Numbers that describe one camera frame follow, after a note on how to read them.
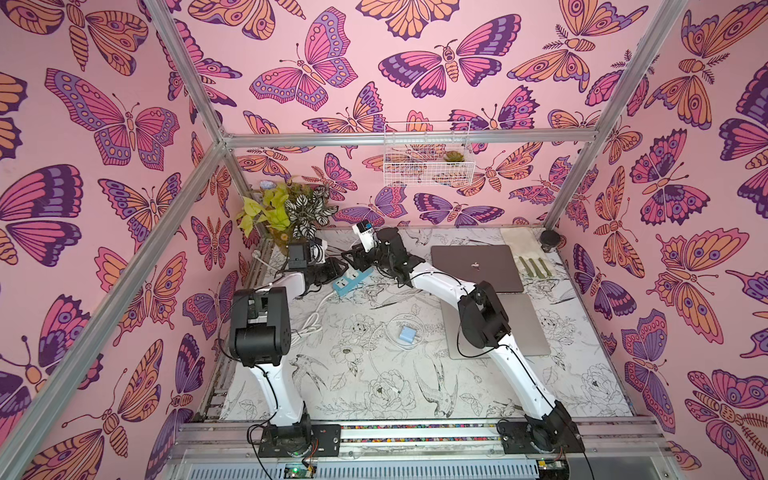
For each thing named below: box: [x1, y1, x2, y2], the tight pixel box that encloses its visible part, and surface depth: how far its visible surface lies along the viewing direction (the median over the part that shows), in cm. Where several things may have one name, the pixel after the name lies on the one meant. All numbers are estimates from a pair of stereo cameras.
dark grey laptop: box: [431, 244, 524, 293], surface depth 115 cm
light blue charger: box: [400, 326, 416, 343], surface depth 92 cm
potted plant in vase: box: [236, 183, 339, 253], surface depth 97 cm
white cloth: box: [500, 227, 558, 279], surface depth 114 cm
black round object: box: [539, 229, 561, 253], surface depth 114 cm
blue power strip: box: [332, 267, 375, 297], surface depth 104 cm
